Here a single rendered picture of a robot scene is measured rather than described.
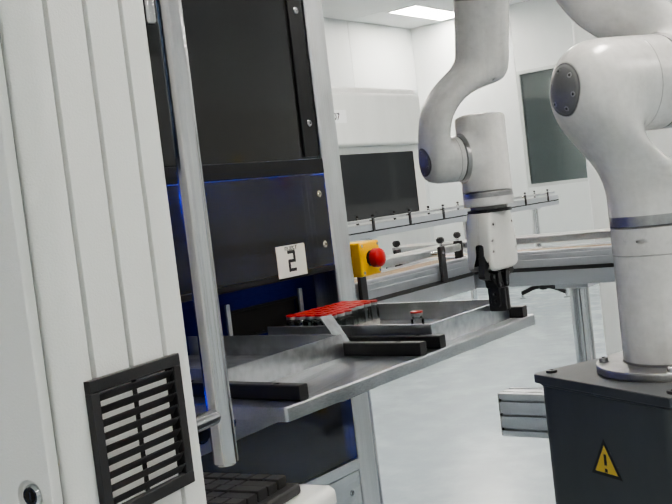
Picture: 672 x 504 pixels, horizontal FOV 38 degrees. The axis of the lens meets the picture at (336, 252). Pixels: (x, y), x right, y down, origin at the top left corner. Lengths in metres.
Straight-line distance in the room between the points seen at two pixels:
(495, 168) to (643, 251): 0.44
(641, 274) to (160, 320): 0.64
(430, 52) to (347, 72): 1.36
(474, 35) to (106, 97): 0.88
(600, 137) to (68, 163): 0.68
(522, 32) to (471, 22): 8.92
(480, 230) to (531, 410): 1.12
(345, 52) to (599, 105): 8.91
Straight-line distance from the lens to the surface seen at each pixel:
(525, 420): 2.68
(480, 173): 1.61
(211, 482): 1.11
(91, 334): 0.79
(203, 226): 0.93
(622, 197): 1.25
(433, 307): 1.81
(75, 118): 0.80
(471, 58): 1.60
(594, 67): 1.21
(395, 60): 10.82
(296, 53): 1.92
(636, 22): 1.35
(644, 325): 1.26
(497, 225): 1.63
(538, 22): 10.45
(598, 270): 2.48
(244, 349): 1.64
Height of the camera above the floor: 1.12
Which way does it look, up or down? 3 degrees down
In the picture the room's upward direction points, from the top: 7 degrees counter-clockwise
